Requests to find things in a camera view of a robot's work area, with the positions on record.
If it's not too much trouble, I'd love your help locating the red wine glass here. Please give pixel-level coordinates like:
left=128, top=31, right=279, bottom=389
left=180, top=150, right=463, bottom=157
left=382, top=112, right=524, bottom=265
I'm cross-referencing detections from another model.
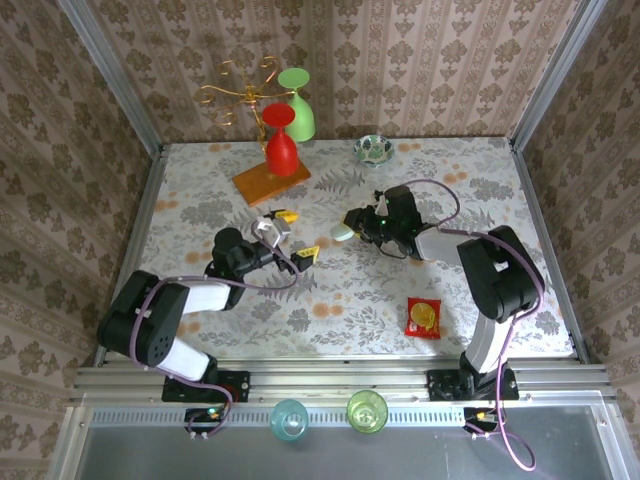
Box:
left=260, top=102, right=301, bottom=178

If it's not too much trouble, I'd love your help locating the patterned ceramic bowl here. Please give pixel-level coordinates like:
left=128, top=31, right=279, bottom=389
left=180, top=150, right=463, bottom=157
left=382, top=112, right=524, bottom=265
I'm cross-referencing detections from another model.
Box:
left=353, top=134, right=396, bottom=169

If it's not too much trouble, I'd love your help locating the floral patterned table mat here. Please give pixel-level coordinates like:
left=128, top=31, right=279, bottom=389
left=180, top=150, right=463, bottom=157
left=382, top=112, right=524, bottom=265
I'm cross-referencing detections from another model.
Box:
left=107, top=137, right=576, bottom=359

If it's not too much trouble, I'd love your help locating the green wine glass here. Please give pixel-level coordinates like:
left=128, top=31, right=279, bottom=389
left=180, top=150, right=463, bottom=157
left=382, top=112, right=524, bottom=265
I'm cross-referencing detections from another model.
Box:
left=276, top=67, right=317, bottom=142

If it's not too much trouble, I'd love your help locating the red snack packet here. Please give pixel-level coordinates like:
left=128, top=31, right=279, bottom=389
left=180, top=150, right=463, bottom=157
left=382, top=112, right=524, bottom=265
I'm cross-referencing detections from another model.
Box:
left=404, top=296, right=444, bottom=340

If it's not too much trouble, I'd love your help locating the perforated metal strip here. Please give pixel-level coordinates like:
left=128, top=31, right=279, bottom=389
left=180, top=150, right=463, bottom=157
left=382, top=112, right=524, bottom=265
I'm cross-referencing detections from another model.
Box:
left=89, top=407, right=469, bottom=426

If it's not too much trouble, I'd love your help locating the teal glass cup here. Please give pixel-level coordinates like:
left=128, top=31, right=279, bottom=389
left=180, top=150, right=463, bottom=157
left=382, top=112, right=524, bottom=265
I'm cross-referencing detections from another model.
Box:
left=269, top=398, right=310, bottom=442

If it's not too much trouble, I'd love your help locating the small black controller board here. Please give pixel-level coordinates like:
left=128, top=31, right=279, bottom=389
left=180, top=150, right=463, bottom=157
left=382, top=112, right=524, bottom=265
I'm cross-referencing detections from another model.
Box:
left=184, top=404, right=234, bottom=434
left=463, top=405, right=506, bottom=432

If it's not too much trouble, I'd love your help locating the green glass cup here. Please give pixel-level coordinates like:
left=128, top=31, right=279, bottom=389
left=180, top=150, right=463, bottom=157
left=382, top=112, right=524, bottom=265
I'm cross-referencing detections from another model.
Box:
left=346, top=388, right=390, bottom=435

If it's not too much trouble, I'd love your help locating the grey metal shelf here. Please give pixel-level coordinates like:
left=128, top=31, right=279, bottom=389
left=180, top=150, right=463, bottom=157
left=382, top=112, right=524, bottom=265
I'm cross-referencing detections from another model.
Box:
left=47, top=399, right=631, bottom=480

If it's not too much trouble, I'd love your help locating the thin black cable loop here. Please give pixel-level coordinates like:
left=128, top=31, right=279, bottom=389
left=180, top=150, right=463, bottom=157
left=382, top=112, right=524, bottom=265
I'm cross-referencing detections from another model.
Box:
left=376, top=239, right=410, bottom=261

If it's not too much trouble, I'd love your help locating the gold wire glass rack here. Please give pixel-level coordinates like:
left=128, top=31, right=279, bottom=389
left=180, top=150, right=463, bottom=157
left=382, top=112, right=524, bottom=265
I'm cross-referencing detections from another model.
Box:
left=199, top=55, right=312, bottom=207

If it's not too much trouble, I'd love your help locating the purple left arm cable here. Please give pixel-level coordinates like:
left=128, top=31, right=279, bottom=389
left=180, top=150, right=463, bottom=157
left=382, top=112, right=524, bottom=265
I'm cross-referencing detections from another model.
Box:
left=128, top=222, right=302, bottom=441

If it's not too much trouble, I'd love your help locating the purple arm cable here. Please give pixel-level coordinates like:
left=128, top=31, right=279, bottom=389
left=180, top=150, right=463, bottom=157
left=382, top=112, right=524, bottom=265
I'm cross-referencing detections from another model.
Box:
left=407, top=178, right=546, bottom=472
left=128, top=222, right=302, bottom=441

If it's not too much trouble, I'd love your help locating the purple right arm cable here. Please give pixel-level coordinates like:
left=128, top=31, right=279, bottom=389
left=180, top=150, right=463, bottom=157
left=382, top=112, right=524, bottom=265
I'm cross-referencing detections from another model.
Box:
left=407, top=178, right=546, bottom=472

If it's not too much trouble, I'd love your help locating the aluminium side rail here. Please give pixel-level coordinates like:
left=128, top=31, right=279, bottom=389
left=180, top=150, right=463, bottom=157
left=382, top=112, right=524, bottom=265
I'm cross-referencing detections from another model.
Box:
left=93, top=143, right=169, bottom=369
left=508, top=139, right=590, bottom=365

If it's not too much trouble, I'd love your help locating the long aluminium mounting rail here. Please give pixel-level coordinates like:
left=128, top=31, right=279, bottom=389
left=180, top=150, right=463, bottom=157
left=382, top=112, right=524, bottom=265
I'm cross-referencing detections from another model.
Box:
left=69, top=357, right=619, bottom=404

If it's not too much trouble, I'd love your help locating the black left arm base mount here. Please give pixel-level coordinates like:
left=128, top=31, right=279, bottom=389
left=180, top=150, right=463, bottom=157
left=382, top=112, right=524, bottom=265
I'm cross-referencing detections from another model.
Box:
left=162, top=369, right=251, bottom=404

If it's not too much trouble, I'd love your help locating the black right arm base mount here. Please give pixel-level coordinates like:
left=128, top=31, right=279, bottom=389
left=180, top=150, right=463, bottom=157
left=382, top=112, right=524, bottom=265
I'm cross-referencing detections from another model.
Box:
left=427, top=367, right=519, bottom=402

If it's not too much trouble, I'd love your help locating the aluminium frame post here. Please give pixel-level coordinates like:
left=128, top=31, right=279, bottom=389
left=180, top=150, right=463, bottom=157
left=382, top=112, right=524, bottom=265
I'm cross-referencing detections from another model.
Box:
left=55, top=0, right=164, bottom=151
left=509, top=0, right=609, bottom=149

